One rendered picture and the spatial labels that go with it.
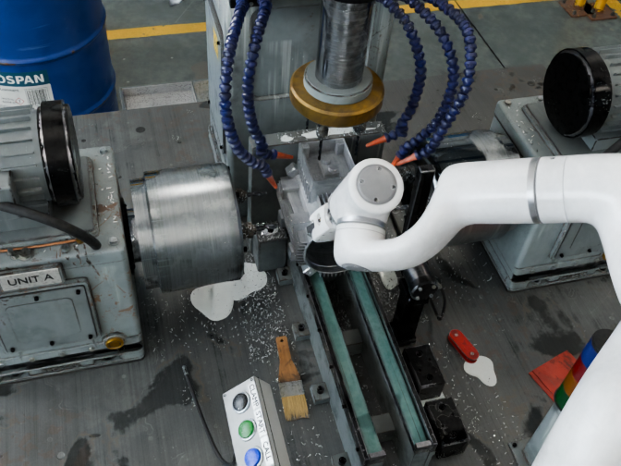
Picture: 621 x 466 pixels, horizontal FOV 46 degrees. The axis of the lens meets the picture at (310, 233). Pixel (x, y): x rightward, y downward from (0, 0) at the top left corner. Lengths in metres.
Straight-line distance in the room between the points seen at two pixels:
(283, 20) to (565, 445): 0.96
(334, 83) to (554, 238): 0.66
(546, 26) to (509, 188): 3.48
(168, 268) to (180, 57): 2.47
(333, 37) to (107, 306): 0.67
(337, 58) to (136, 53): 2.60
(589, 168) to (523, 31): 3.38
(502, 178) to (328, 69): 0.46
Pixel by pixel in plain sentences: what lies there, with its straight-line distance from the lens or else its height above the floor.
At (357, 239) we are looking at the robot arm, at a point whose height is 1.38.
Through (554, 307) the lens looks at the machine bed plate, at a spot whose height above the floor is 0.80.
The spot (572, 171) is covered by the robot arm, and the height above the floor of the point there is 1.55.
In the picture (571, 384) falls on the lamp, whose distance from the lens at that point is 1.34.
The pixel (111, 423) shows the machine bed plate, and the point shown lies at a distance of 1.56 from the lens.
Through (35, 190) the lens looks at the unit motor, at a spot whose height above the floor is 1.28.
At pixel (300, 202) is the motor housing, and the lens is 1.54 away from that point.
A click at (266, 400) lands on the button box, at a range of 1.25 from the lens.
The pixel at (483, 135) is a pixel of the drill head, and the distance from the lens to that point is 1.64.
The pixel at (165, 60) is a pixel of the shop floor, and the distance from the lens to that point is 3.79.
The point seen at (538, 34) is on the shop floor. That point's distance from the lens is 4.35.
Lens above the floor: 2.16
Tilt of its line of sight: 48 degrees down
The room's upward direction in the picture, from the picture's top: 6 degrees clockwise
